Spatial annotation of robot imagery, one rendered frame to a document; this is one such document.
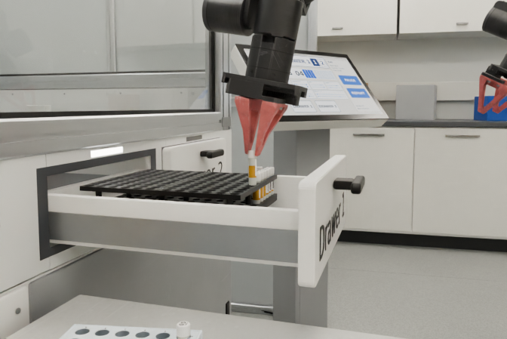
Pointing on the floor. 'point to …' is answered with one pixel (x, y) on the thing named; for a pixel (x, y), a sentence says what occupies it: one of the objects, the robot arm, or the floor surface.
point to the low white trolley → (87, 310)
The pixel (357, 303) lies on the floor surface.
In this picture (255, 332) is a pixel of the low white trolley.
